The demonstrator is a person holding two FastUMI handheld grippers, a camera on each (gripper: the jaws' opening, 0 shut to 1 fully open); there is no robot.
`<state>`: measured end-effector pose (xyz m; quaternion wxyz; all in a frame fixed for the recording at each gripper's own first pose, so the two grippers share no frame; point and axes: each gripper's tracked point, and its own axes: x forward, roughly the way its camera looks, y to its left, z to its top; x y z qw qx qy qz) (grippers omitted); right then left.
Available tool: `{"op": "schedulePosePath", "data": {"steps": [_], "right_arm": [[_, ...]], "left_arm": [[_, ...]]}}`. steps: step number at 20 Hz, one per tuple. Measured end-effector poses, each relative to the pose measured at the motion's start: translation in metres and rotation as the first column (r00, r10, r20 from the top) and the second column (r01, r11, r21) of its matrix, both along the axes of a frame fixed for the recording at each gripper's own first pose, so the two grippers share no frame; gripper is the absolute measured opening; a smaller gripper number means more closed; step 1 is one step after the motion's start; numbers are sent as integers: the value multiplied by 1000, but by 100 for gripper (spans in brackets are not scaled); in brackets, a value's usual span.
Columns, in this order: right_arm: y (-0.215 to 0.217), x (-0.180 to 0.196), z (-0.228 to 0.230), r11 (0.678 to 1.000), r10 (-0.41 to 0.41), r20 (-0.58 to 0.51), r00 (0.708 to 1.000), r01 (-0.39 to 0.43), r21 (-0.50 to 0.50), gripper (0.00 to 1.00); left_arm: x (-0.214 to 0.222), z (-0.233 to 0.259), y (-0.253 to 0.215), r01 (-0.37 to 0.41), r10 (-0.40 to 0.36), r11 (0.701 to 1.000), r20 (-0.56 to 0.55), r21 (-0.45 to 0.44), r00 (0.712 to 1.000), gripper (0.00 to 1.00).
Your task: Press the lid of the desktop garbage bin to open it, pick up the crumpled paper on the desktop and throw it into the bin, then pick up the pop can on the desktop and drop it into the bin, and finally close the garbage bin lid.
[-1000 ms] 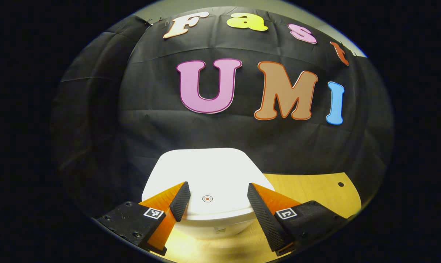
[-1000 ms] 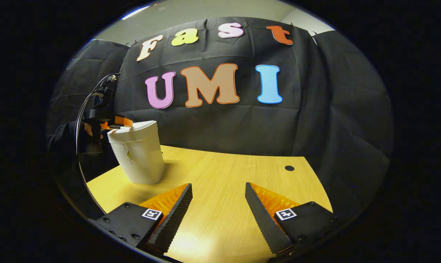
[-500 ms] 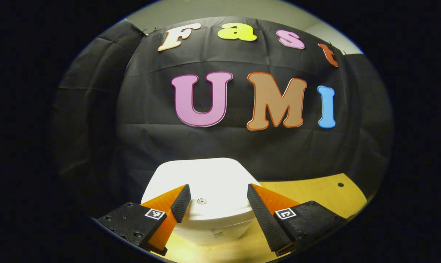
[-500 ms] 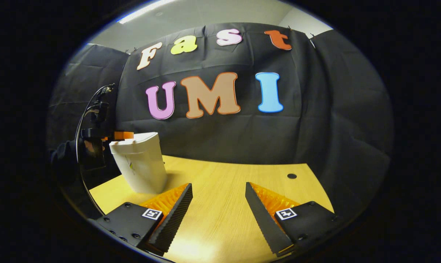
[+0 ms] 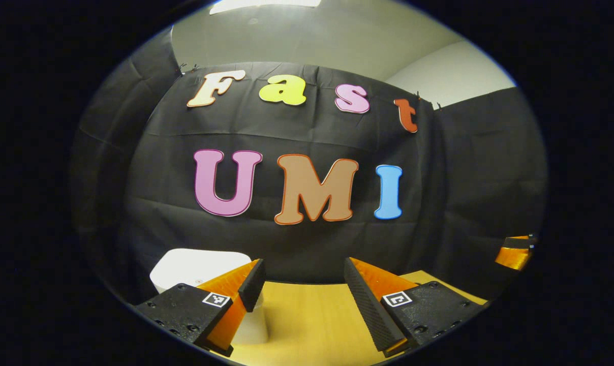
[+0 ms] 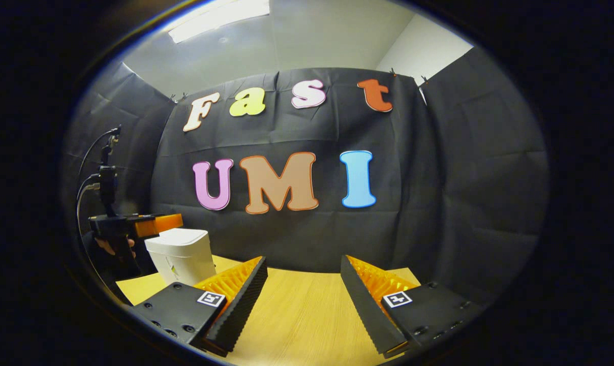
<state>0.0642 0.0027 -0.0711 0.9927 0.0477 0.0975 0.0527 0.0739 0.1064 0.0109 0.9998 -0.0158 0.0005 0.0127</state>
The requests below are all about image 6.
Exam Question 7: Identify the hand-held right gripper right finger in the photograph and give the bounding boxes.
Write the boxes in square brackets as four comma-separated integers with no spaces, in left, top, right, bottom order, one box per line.
[340,255,485,359]

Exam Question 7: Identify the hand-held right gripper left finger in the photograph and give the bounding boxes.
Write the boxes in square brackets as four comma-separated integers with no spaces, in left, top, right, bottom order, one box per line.
[132,255,268,356]

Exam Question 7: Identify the white desktop garbage bin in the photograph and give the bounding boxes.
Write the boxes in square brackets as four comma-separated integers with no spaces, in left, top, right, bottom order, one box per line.
[144,228,217,287]

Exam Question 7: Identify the wooden desktop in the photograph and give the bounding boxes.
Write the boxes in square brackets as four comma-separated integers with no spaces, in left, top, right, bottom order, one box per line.
[116,254,422,366]

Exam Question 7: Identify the black backdrop cloth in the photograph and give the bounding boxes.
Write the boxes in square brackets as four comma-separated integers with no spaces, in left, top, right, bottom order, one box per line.
[63,46,550,306]

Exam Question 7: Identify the ceiling light panel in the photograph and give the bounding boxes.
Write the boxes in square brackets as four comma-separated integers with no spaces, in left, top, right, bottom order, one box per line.
[167,0,270,44]

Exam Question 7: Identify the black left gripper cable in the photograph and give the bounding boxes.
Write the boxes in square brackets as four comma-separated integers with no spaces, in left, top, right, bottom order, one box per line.
[75,129,122,306]

